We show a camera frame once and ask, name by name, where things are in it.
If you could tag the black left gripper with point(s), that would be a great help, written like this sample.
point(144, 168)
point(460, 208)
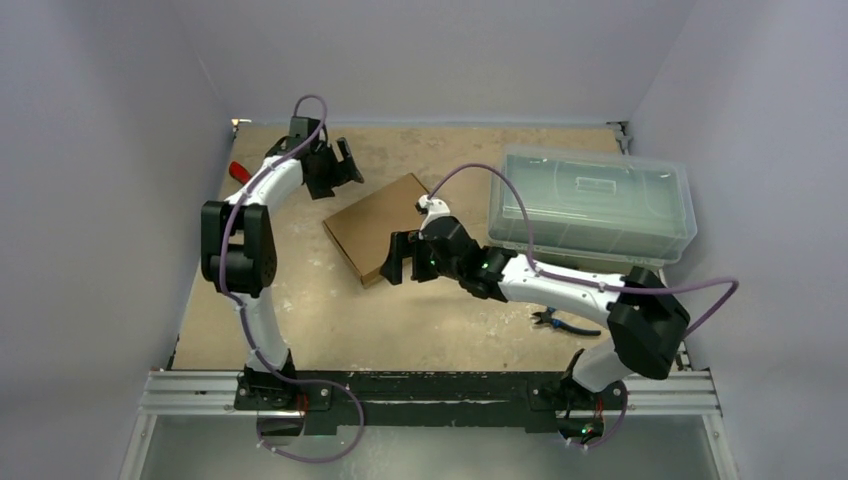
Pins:
point(348, 170)

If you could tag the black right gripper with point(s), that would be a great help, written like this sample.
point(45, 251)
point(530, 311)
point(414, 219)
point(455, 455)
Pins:
point(411, 257)

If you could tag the brown cardboard express box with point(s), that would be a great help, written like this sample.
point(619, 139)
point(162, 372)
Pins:
point(361, 232)

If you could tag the red black utility knife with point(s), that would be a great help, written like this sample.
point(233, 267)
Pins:
point(239, 173)

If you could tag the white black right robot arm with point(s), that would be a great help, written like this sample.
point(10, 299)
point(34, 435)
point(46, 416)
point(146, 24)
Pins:
point(645, 324)

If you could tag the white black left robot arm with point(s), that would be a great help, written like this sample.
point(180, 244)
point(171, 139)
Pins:
point(238, 253)

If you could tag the clear plastic storage bin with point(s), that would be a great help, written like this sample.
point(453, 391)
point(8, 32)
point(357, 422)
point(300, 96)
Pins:
point(590, 204)

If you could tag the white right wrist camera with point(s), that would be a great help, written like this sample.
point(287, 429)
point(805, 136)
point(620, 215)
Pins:
point(431, 208)

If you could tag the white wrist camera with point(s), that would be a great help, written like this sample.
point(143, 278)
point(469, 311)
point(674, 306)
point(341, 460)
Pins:
point(431, 208)
point(302, 127)

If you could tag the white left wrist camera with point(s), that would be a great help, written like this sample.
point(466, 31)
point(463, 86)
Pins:
point(302, 127)

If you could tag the blue handled pliers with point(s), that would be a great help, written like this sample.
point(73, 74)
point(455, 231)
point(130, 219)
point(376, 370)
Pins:
point(547, 317)

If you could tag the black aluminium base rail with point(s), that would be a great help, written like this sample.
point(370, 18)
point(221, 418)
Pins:
point(526, 400)

